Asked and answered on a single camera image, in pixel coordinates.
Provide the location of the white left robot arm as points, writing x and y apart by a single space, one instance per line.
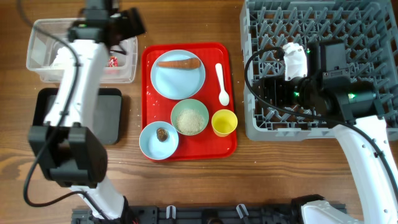
65 148

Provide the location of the yellow plastic cup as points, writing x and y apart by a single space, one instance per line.
224 122

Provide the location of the white tissue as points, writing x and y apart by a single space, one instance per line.
63 59

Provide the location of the brown mushroom piece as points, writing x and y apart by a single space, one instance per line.
162 134

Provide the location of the light blue bowl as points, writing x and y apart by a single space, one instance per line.
152 147

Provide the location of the red plastic tray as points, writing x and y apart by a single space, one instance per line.
155 107

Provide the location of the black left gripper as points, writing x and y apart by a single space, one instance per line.
122 30

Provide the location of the light blue plate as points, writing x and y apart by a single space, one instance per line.
177 83

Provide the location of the clear plastic bin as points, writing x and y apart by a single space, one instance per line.
42 51

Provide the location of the green bowl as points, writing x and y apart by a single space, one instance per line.
189 104

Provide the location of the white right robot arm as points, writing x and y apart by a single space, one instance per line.
357 120

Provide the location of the white rice pile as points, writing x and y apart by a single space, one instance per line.
190 122

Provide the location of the orange carrot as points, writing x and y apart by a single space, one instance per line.
187 64

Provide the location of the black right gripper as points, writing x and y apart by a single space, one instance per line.
276 83

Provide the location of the black waste tray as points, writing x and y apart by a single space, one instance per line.
106 118

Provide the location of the red snack wrapper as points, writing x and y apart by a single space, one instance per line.
113 61

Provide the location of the white plastic spoon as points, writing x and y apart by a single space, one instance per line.
223 96

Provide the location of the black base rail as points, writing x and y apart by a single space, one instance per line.
268 214

